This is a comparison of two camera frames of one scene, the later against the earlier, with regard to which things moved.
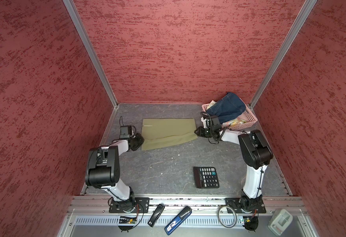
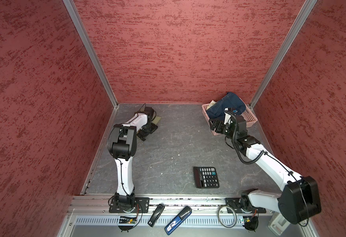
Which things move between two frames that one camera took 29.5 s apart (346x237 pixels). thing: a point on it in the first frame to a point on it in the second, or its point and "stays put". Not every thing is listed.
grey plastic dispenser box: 280,220 stays put
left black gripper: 141,139 to 142,135
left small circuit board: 123,219 stays put
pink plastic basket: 247,118 stays put
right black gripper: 200,132 to 220,124
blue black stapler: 172,227 stays put
